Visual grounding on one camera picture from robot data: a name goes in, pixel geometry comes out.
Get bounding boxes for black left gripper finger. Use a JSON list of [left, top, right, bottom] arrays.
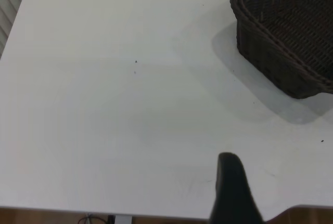
[[209, 152, 266, 224]]

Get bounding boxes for dark brown wicker basket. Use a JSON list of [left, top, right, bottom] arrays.
[[229, 0, 333, 100]]

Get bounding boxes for white table leg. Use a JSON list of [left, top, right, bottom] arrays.
[[114, 215, 134, 224]]

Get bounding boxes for red and black floor cables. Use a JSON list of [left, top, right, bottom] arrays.
[[78, 215, 115, 224]]

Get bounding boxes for white slatted wall panel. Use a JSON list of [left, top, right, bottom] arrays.
[[0, 0, 32, 60]]

